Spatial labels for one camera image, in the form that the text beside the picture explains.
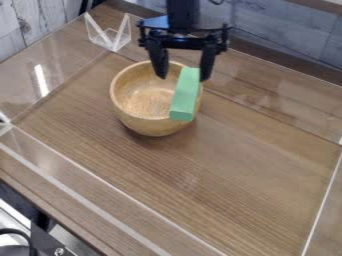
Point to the black metal table mount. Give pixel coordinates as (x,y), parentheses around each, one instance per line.
(45,244)

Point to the green rectangular block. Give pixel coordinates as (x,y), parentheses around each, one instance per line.
(183,104)

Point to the wooden bowl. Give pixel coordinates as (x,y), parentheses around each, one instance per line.
(141,99)

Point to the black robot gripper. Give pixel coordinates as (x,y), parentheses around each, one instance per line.
(181,29)

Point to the clear acrylic corner bracket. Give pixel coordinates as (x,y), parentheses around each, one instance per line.
(109,39)

